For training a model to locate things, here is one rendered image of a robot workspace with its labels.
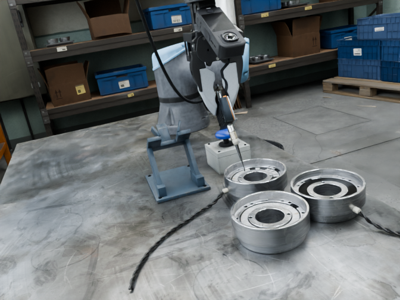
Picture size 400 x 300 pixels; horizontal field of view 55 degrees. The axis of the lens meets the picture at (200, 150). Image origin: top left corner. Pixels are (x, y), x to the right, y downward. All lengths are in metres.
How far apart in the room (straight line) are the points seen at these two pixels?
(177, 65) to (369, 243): 0.67
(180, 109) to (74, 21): 3.53
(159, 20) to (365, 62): 2.27
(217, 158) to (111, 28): 3.31
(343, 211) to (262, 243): 0.13
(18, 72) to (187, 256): 3.85
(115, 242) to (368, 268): 0.34
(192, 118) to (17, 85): 3.37
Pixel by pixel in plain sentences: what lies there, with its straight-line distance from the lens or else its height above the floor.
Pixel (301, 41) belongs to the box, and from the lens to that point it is 4.76.
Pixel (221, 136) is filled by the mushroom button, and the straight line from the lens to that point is 0.75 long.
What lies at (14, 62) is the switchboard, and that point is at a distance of 4.27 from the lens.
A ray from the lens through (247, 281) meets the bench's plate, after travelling 0.47.
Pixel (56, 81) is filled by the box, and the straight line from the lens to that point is 3.97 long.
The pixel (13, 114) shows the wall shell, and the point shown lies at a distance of 4.58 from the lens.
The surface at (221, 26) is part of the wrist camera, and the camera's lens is 0.64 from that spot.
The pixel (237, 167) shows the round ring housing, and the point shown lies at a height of 0.83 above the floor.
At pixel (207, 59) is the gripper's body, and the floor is 1.02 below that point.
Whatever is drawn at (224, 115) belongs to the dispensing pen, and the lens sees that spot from 0.68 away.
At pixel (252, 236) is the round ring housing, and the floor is 0.83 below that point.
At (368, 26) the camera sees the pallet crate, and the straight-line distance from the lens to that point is 4.54.
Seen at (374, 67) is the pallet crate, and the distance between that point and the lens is 4.58.
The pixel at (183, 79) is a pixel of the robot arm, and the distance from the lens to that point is 1.02.
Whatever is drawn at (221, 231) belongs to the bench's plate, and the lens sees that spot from 0.57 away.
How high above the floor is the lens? 1.10
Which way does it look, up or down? 20 degrees down
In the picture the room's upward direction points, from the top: 9 degrees counter-clockwise
